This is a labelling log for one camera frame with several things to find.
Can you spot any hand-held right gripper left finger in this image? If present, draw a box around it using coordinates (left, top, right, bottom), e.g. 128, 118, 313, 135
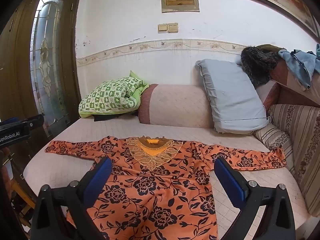
29, 157, 113, 240

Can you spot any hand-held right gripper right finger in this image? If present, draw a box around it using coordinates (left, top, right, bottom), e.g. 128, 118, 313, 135
214, 157, 297, 240

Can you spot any orange floral blouse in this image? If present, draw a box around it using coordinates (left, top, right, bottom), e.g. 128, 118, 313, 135
44, 135, 287, 240

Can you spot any pink quilted sofa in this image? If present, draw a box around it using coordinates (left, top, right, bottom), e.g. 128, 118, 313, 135
24, 55, 320, 240

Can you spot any striped floral cushion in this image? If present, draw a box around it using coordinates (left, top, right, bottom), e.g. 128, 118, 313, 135
269, 104, 320, 217
254, 122, 295, 178

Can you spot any wooden door with glass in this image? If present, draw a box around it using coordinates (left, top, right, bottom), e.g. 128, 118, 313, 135
0, 0, 84, 205

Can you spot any wooden chair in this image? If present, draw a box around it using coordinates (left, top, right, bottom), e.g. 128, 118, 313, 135
7, 177, 37, 228

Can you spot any grey-blue pillow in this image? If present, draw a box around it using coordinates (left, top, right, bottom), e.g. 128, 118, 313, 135
195, 59, 272, 134

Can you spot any green checked blanket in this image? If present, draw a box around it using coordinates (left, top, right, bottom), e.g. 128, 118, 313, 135
78, 70, 150, 119

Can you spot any pink sofa bolster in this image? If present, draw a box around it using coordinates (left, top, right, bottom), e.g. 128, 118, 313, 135
138, 84, 215, 130

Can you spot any dark furry garment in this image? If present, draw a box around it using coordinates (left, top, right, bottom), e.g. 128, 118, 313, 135
241, 45, 280, 88

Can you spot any light blue cloth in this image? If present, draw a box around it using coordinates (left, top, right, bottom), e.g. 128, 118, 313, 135
278, 44, 320, 90

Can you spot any brown cloth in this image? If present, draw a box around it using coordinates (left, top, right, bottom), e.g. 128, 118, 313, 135
256, 44, 288, 55

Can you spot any framed wall plaque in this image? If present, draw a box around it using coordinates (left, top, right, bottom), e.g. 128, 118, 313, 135
160, 0, 200, 13

